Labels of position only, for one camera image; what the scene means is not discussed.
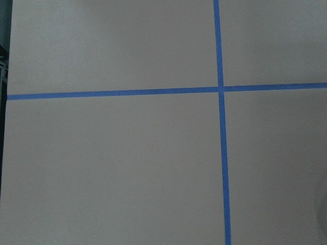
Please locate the metal table frame rail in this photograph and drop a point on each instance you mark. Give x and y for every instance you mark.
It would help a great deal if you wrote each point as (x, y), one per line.
(6, 20)

